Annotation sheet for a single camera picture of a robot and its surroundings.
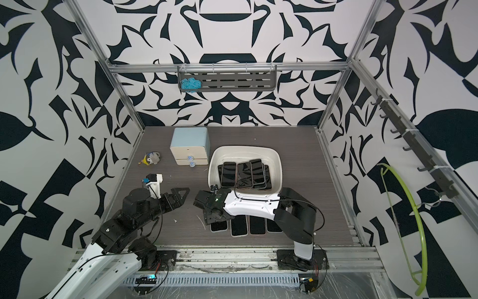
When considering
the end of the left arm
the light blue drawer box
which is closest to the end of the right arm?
the end of the left arm

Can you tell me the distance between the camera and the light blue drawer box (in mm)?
940

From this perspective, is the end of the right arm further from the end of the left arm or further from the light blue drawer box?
the light blue drawer box
